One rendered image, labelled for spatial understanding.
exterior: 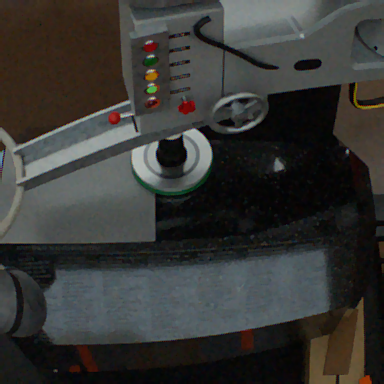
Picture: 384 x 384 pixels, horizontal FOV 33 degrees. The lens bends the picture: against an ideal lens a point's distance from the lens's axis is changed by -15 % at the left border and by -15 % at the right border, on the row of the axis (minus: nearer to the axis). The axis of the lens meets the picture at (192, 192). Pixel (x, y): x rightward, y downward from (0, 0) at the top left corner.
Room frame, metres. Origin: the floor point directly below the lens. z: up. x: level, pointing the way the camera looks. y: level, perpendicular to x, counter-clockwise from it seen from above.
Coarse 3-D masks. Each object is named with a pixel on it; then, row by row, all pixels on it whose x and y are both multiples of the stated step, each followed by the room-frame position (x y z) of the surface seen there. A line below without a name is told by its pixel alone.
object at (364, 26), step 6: (360, 24) 1.32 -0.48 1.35; (366, 24) 1.29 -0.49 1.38; (372, 24) 1.27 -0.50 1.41; (378, 24) 1.25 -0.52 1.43; (360, 30) 1.31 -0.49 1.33; (366, 30) 1.28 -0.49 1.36; (372, 30) 1.26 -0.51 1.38; (378, 30) 1.25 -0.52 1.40; (360, 36) 1.31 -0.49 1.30; (366, 36) 1.28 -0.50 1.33; (372, 36) 1.26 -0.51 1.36; (378, 36) 1.25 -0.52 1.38; (366, 42) 1.28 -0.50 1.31; (372, 42) 1.26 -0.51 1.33; (378, 42) 1.25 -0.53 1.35; (372, 48) 1.26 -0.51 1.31; (378, 48) 1.25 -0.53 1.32
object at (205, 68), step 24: (216, 0) 1.09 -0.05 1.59; (120, 24) 1.20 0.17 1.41; (144, 24) 1.02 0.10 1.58; (168, 24) 1.03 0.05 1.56; (192, 24) 1.04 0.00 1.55; (216, 24) 1.06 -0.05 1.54; (192, 48) 1.04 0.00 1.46; (216, 48) 1.06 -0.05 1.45; (192, 72) 1.04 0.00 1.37; (216, 72) 1.06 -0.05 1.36; (192, 96) 1.04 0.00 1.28; (216, 96) 1.06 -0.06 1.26; (144, 120) 1.01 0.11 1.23; (168, 120) 1.03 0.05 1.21; (192, 120) 1.04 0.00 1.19
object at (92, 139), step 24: (96, 120) 1.14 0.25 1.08; (216, 120) 1.11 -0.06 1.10; (24, 144) 1.08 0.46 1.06; (48, 144) 1.10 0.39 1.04; (72, 144) 1.09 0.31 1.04; (96, 144) 1.08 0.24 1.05; (120, 144) 1.04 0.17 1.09; (144, 144) 1.06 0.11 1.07; (48, 168) 0.99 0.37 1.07; (72, 168) 1.01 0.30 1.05
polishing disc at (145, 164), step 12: (192, 132) 1.21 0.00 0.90; (156, 144) 1.18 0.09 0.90; (192, 144) 1.17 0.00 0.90; (204, 144) 1.17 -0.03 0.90; (132, 156) 1.14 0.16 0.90; (144, 156) 1.14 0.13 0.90; (192, 156) 1.14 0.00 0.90; (204, 156) 1.14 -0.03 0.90; (144, 168) 1.10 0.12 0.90; (156, 168) 1.10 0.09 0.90; (168, 168) 1.10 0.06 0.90; (180, 168) 1.10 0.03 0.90; (192, 168) 1.10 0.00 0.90; (204, 168) 1.10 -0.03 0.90; (144, 180) 1.06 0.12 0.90; (156, 180) 1.06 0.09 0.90; (168, 180) 1.06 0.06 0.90; (180, 180) 1.06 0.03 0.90; (192, 180) 1.06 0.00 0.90
